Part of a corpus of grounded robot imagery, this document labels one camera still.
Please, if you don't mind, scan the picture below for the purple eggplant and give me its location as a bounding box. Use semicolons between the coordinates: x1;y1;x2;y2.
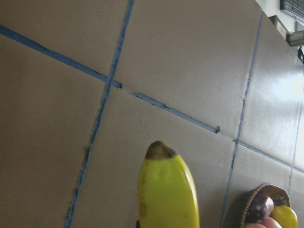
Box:
246;192;274;223

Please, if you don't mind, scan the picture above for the brown wicker basket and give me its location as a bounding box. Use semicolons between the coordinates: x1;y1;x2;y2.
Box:
229;183;291;228

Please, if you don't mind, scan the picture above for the yellow banana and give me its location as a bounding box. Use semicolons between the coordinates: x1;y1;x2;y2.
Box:
270;206;298;228
136;141;200;228

